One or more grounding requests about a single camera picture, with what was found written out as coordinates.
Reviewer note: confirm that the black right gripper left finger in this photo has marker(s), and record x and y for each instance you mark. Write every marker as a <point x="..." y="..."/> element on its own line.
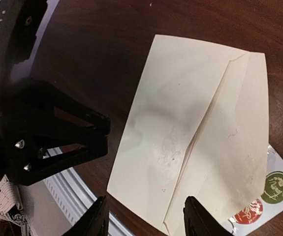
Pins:
<point x="94" y="222"/>

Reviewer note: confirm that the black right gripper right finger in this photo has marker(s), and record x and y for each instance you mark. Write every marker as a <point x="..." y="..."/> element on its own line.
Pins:
<point x="199" y="222"/>

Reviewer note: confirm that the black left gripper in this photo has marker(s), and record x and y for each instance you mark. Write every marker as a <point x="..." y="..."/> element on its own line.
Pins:
<point x="34" y="111"/>

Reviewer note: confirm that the red round sticker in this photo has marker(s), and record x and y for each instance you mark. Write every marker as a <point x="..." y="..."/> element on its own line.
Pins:
<point x="250" y="214"/>

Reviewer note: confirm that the cream envelope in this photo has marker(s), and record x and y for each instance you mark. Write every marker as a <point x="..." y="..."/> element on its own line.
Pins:
<point x="198" y="126"/>

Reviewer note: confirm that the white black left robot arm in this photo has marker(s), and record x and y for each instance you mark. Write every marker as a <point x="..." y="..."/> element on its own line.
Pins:
<point x="19" y="23"/>

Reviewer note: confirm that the green round sticker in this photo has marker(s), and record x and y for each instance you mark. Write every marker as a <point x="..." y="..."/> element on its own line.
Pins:
<point x="273" y="190"/>

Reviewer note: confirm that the white sticker sheet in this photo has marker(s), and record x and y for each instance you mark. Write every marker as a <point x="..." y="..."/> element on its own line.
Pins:
<point x="265" y="207"/>

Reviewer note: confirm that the aluminium front rail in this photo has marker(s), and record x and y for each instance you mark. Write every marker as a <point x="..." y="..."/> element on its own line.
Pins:
<point x="71" y="194"/>

